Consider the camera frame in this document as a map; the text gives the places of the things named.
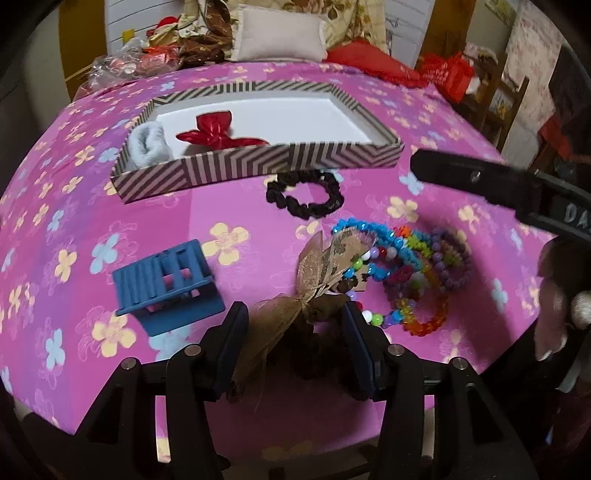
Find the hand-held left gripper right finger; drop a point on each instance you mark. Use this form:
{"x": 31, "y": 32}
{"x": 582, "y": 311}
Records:
{"x": 358, "y": 350}

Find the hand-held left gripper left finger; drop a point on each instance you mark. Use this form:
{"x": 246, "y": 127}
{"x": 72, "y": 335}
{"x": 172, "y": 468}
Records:
{"x": 228, "y": 350}

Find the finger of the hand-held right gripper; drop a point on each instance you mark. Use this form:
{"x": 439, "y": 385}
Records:
{"x": 461, "y": 171}

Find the black scrunchie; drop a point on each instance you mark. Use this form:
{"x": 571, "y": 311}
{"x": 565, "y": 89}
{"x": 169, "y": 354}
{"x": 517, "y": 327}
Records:
{"x": 300, "y": 211}

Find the striped cardboard box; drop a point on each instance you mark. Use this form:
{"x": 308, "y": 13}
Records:
{"x": 231, "y": 166}

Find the person's right hand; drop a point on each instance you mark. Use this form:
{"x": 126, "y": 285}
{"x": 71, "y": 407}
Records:
{"x": 551, "y": 295}

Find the wooden chair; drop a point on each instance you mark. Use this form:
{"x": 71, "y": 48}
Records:
{"x": 517, "y": 106}

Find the red shopping bag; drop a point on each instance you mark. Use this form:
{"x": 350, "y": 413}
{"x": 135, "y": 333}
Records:
{"x": 443, "y": 74}

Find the pink floral bedsheet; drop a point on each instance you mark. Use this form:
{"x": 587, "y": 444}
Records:
{"x": 184, "y": 221}

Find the red cushion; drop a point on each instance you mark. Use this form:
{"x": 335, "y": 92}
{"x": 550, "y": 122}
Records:
{"x": 364, "y": 57}

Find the cream floral quilt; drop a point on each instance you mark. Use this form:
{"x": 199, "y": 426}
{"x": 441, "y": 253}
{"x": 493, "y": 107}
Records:
{"x": 351, "y": 18}

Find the light blue scrunchie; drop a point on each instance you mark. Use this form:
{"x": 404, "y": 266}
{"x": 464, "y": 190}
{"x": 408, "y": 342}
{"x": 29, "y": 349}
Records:
{"x": 147, "y": 145}

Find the red satin hair bow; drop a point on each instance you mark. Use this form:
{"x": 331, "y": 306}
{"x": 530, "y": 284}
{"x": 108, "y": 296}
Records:
{"x": 212, "y": 129}

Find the white pillow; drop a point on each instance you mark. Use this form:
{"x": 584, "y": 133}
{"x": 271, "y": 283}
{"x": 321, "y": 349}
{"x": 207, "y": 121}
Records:
{"x": 277, "y": 32}

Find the brown floral cloth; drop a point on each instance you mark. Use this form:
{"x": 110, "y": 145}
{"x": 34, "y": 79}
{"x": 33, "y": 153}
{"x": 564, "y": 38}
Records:
{"x": 207, "y": 46}

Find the red foil packet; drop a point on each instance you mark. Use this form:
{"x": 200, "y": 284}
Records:
{"x": 159, "y": 60}

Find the clear plastic bag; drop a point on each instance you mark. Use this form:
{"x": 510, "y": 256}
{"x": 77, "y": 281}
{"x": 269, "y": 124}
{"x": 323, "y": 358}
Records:
{"x": 115, "y": 67}

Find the red and white plush toy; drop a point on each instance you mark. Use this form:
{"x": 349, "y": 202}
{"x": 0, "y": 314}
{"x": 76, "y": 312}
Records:
{"x": 164, "y": 30}

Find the yellow wooden door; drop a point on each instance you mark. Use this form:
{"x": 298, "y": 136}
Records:
{"x": 83, "y": 46}

